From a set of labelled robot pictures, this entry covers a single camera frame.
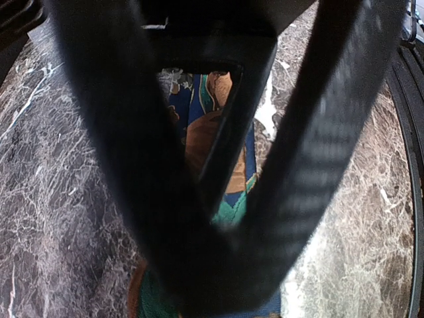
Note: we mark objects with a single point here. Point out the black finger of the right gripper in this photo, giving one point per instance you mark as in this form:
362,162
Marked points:
112,52

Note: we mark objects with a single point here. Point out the black front rail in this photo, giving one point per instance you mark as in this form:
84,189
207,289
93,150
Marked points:
405,81

